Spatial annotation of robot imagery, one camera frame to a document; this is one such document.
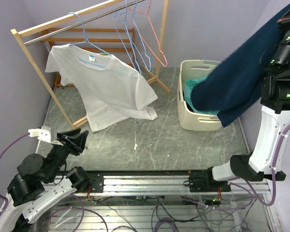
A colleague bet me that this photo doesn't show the teal t shirt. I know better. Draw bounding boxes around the teal t shirt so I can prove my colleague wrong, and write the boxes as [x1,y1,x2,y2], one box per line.
[183,75,219,115]

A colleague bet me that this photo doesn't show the blue hanger of navy shirt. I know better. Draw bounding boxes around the blue hanger of navy shirt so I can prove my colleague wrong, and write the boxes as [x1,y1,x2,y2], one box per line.
[110,0,146,73]

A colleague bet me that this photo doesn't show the navy blue t shirt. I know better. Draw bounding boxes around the navy blue t shirt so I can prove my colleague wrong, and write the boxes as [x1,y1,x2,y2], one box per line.
[193,3,290,127]

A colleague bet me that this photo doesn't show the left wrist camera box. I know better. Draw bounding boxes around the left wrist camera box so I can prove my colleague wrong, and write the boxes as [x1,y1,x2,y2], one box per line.
[28,126,57,143]

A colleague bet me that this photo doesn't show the wooden clothes rack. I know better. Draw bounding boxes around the wooden clothes rack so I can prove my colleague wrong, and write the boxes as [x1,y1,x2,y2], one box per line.
[10,0,172,130]

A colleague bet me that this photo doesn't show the blue hanger of white shirt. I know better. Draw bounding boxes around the blue hanger of white shirt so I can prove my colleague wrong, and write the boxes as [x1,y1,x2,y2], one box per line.
[68,12,112,56]

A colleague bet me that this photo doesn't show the aluminium rail frame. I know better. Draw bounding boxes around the aluminium rail frame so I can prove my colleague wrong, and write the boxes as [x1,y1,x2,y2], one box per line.
[34,171,273,232]

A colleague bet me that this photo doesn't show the pink wire hanger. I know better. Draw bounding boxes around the pink wire hanger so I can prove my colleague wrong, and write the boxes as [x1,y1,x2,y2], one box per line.
[130,0,168,68]

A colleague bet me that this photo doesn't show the cream laundry basket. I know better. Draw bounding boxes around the cream laundry basket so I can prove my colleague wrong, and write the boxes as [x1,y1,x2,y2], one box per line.
[176,59,222,131]

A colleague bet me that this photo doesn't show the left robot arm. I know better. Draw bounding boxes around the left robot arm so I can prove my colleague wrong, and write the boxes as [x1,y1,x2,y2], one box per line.
[0,126,90,232]

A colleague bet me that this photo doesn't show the blue hanger of teal shirt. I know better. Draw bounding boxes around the blue hanger of teal shirt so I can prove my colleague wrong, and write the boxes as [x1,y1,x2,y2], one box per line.
[118,0,152,71]

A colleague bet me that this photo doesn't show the purple cable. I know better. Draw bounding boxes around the purple cable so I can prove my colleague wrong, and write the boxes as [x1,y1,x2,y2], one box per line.
[229,116,290,207]
[0,133,31,218]

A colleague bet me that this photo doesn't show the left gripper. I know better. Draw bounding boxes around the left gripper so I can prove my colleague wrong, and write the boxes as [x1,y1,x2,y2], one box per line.
[44,127,89,181]

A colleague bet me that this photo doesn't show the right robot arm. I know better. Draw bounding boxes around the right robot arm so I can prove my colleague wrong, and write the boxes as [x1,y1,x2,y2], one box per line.
[203,9,290,191]

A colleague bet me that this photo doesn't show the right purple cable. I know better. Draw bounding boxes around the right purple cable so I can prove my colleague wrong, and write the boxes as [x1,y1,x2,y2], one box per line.
[229,116,290,207]

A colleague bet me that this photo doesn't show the white t shirt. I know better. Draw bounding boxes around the white t shirt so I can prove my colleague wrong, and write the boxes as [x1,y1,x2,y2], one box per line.
[45,44,158,132]

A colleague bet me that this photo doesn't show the wooden shoe shelf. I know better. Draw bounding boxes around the wooden shoe shelf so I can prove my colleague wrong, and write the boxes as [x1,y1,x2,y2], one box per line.
[40,27,136,88]

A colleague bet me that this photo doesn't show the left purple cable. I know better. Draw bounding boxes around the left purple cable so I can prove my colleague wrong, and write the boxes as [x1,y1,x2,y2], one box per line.
[0,133,31,218]

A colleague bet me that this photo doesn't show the loose cables under table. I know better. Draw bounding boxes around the loose cables under table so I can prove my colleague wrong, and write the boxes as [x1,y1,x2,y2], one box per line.
[44,190,257,232]

